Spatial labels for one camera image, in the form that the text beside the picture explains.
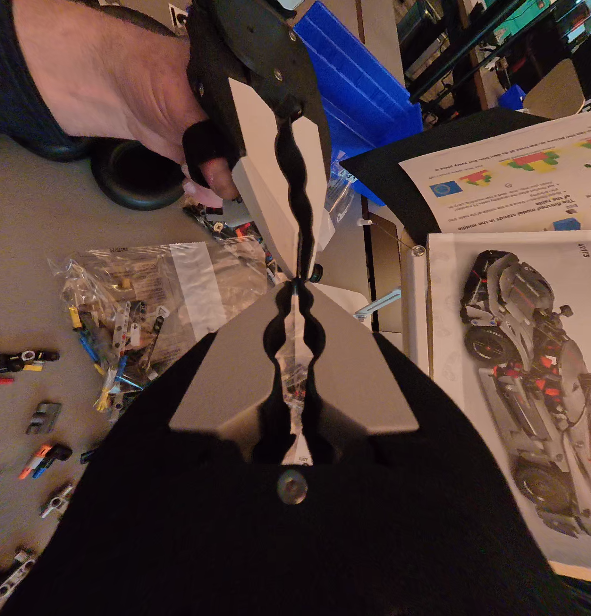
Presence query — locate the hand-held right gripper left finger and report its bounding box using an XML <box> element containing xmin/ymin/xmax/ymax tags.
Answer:
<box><xmin>168</xmin><ymin>283</ymin><xmax>297</xmax><ymax>466</ymax></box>

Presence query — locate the pile of clear parts bags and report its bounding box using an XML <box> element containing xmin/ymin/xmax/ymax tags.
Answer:
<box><xmin>181</xmin><ymin>159</ymin><xmax>359</xmax><ymax>290</ymax></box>

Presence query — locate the orange lego pin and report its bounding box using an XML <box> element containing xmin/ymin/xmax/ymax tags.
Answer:
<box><xmin>18</xmin><ymin>443</ymin><xmax>53</xmax><ymax>480</ymax></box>

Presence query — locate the black metal post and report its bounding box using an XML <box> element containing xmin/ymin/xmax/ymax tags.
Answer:
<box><xmin>410</xmin><ymin>0</ymin><xmax>528</xmax><ymax>103</ymax></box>

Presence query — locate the small clear bag of pins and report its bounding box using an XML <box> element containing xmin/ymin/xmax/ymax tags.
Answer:
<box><xmin>47</xmin><ymin>241</ymin><xmax>278</xmax><ymax>425</ymax></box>

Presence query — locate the dark grey connector block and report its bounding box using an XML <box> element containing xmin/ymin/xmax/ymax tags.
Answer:
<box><xmin>25</xmin><ymin>401</ymin><xmax>63</xmax><ymax>436</ymax></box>

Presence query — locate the white lego instruction booklet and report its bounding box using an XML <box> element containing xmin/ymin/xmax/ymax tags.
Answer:
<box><xmin>341</xmin><ymin>108</ymin><xmax>591</xmax><ymax>585</ymax></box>

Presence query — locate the blue plastic bin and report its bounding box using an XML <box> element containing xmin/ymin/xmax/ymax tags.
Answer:
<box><xmin>294</xmin><ymin>0</ymin><xmax>424</xmax><ymax>209</ymax></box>

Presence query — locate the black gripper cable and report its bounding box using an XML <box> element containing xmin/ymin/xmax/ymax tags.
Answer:
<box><xmin>74</xmin><ymin>0</ymin><xmax>181</xmax><ymax>38</ymax></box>

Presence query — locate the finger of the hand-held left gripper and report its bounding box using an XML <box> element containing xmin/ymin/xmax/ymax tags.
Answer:
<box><xmin>229</xmin><ymin>78</ymin><xmax>302</xmax><ymax>278</ymax></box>
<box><xmin>290</xmin><ymin>117</ymin><xmax>332</xmax><ymax>281</ymax></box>

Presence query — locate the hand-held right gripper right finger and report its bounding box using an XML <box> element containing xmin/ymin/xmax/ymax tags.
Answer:
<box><xmin>301</xmin><ymin>280</ymin><xmax>419</xmax><ymax>466</ymax></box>

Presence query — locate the large black rubber tire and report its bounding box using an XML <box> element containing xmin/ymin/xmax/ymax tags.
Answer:
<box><xmin>90</xmin><ymin>139</ymin><xmax>186</xmax><ymax>212</ymax></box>

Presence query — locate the person's left hand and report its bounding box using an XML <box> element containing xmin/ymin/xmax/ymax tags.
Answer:
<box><xmin>13</xmin><ymin>0</ymin><xmax>239</xmax><ymax>201</ymax></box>

